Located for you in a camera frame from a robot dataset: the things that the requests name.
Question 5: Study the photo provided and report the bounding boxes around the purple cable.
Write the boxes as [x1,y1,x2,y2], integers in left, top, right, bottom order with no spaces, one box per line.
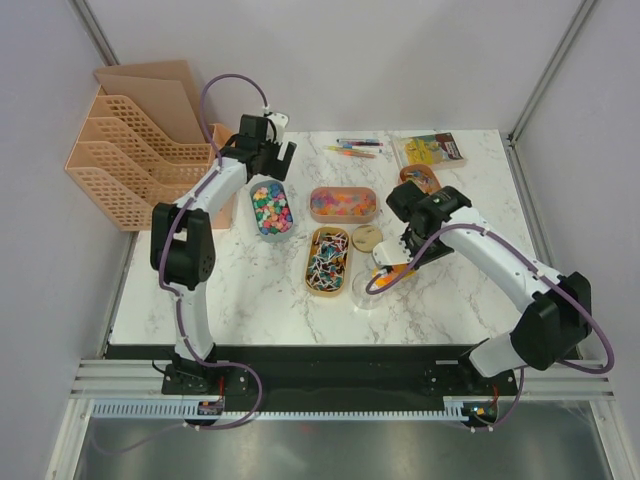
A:
[364,222,617,434]
[89,72,274,454]

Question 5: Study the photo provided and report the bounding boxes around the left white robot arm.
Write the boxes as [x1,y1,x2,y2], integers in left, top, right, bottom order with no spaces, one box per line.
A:
[150,112,296,395]

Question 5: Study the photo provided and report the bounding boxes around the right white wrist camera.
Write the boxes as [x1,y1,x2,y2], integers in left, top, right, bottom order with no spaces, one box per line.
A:
[372,237,413,268]

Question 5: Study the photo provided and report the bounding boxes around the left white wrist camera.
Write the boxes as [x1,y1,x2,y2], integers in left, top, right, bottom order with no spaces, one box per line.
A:
[263,106,289,143]

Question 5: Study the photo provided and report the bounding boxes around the aluminium frame rail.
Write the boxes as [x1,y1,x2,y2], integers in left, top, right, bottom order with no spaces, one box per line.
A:
[71,360,614,400]

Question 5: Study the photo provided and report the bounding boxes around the coloured pens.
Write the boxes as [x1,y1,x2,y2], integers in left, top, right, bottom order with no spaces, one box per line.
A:
[324,138,383,159]

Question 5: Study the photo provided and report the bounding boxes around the clear glass jar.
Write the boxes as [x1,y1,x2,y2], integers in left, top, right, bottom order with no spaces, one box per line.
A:
[351,269,386,311]

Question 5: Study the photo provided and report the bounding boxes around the round gold jar lid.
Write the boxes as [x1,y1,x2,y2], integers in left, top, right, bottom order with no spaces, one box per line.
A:
[351,224,384,253]

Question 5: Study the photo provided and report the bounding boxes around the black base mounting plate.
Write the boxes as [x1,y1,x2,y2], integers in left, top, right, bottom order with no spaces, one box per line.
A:
[162,345,517,414]

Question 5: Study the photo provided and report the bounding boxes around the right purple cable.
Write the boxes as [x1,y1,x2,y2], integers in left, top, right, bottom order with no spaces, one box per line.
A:
[364,222,617,434]

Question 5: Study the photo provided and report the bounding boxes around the grey tray of colourful candies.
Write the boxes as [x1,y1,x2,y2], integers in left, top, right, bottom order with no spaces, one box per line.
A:
[250,180,295,243]

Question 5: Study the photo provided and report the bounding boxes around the yellow plastic scoop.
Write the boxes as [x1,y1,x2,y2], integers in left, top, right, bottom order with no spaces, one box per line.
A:
[371,264,407,291]

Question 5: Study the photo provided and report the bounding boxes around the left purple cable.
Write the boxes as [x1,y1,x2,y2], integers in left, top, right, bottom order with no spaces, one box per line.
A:
[89,72,274,454]

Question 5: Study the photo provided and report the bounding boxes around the peach mesh file organizer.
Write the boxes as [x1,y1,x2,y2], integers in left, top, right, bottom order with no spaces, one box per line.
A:
[65,60,232,232]

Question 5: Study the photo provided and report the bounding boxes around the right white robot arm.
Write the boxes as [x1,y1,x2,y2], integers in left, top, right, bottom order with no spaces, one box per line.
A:
[374,182,592,394]

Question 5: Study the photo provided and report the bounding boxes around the tan tray of lollipops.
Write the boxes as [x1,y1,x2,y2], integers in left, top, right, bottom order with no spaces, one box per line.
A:
[304,226,352,298]

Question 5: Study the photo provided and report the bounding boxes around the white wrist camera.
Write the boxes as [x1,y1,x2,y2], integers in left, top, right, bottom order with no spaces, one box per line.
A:
[372,237,413,268]
[263,106,289,143]

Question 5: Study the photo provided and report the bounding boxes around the pink tray of gummy candies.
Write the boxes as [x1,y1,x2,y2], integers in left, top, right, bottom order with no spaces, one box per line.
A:
[309,186,378,224]

